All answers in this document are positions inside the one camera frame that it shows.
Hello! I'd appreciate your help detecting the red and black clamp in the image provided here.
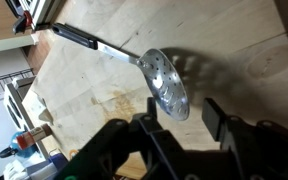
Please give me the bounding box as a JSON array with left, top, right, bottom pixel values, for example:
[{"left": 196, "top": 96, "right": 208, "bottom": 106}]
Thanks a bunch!
[{"left": 12, "top": 9, "right": 34, "bottom": 35}]

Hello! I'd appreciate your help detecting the white plastic package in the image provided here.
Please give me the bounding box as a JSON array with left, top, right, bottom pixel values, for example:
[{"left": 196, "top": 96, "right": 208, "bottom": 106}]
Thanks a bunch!
[{"left": 2, "top": 156, "right": 52, "bottom": 180}]

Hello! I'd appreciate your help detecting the aluminium frame rail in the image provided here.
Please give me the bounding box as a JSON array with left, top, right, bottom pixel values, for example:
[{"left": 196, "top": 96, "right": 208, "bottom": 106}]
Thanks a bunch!
[{"left": 5, "top": 0, "right": 65, "bottom": 32}]

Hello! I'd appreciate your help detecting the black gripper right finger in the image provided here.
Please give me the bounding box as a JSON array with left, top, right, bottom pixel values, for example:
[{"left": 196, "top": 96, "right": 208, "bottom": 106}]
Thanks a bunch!
[{"left": 202, "top": 98, "right": 288, "bottom": 180}]

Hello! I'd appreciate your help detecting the wire rack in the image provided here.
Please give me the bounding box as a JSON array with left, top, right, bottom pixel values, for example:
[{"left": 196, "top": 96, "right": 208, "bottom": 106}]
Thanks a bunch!
[{"left": 0, "top": 68, "right": 35, "bottom": 95}]

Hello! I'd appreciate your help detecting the silver slotted spoon black handle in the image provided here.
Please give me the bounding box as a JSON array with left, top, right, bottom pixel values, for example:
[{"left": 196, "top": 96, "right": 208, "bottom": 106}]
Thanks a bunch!
[{"left": 51, "top": 22, "right": 191, "bottom": 122}]

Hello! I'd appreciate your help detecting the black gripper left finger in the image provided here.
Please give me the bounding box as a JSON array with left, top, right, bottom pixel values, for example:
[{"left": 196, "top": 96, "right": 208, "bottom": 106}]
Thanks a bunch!
[{"left": 55, "top": 97, "right": 185, "bottom": 180}]

